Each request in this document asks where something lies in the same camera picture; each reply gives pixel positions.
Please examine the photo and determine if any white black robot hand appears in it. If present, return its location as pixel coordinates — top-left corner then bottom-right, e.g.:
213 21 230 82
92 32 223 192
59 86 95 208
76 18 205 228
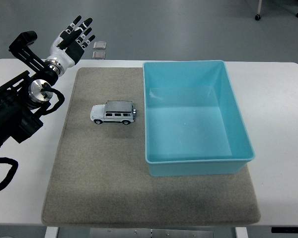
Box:
45 15 96 68

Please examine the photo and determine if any white toy car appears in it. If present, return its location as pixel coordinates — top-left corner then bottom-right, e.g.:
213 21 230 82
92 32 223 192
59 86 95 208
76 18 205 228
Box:
90 100 138 125

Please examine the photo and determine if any blue plastic box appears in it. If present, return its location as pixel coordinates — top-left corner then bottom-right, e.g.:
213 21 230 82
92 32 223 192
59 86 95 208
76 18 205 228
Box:
142 59 256 178

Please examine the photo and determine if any grey felt mat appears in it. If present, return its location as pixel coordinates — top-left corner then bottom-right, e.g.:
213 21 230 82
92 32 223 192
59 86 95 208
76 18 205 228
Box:
41 66 262 228

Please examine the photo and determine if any white table leg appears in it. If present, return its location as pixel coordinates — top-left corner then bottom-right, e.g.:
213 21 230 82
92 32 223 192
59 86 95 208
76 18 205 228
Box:
44 226 59 238
234 226 249 238

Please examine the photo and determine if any grey metal plate with screws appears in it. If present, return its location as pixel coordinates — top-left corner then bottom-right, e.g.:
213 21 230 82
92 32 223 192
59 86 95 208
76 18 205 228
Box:
89 228 215 238

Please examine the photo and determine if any black table control panel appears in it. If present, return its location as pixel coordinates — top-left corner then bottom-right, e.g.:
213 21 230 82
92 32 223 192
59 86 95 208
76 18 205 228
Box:
271 226 298 234

